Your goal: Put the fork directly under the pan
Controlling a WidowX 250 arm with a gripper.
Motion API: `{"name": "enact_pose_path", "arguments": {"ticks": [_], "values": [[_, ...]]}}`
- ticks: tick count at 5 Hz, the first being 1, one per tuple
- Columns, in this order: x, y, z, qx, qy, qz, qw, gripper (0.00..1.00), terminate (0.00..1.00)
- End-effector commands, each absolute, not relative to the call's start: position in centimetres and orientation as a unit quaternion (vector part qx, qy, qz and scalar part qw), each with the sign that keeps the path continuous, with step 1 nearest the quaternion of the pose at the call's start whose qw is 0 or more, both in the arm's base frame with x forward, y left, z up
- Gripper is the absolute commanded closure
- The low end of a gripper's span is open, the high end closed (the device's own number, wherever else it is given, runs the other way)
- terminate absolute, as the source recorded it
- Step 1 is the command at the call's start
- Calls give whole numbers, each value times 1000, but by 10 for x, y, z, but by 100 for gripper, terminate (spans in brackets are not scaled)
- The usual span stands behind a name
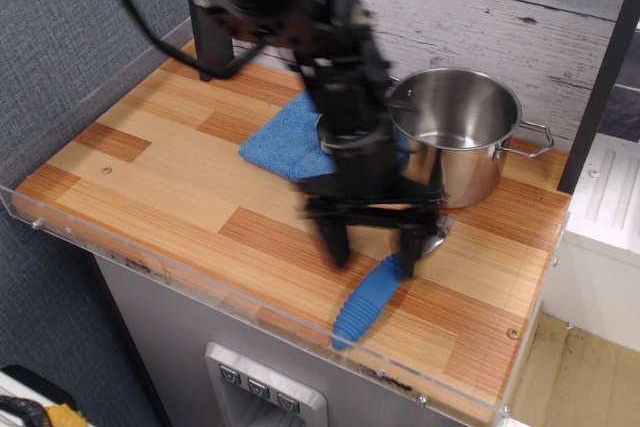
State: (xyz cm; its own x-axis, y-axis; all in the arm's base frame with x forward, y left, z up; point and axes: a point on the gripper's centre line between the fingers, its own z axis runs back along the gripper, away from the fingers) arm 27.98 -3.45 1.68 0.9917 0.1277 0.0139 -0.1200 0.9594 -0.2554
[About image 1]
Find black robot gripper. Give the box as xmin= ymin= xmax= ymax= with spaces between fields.
xmin=297 ymin=136 xmax=442 ymax=278

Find blue handled metal fork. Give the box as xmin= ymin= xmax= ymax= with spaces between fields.
xmin=332 ymin=214 xmax=454 ymax=350

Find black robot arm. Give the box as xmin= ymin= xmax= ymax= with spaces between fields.
xmin=196 ymin=0 xmax=441 ymax=276

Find stainless steel pot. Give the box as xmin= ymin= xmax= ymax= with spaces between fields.
xmin=388 ymin=67 xmax=554 ymax=209

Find blue folded cloth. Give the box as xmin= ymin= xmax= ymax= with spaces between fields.
xmin=238 ymin=91 xmax=424 ymax=184

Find grey cabinet with button panel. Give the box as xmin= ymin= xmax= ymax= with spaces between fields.
xmin=92 ymin=251 xmax=481 ymax=427

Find white appliance at right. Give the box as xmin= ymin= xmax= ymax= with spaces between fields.
xmin=542 ymin=134 xmax=639 ymax=351

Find clear acrylic table guard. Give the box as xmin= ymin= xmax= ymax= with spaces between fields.
xmin=1 ymin=15 xmax=568 ymax=426

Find black vertical post right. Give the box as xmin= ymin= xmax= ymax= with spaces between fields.
xmin=557 ymin=0 xmax=640 ymax=195

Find black vertical post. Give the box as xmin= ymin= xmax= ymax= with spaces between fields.
xmin=188 ymin=0 xmax=235 ymax=67
xmin=557 ymin=0 xmax=640 ymax=195

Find black vertical post left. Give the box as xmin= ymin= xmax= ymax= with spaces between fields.
xmin=188 ymin=0 xmax=235 ymax=67

